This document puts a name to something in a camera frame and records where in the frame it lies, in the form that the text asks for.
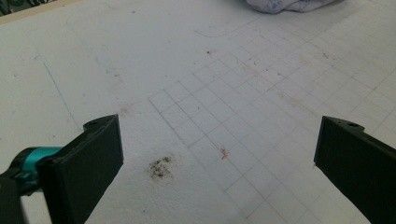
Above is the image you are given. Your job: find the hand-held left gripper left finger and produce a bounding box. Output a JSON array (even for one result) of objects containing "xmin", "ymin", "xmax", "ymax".
[{"xmin": 12, "ymin": 114, "xmax": 124, "ymax": 224}]

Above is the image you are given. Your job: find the white lilac printed towel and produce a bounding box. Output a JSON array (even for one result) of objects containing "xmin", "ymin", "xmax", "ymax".
[{"xmin": 244, "ymin": 0, "xmax": 345, "ymax": 15}]

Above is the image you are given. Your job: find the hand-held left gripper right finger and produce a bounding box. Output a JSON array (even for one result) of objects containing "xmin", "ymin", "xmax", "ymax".
[{"xmin": 313, "ymin": 116, "xmax": 396, "ymax": 224}]

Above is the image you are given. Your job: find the white foam mat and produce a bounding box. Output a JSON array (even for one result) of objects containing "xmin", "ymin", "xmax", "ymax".
[{"xmin": 0, "ymin": 0, "xmax": 396, "ymax": 224}]

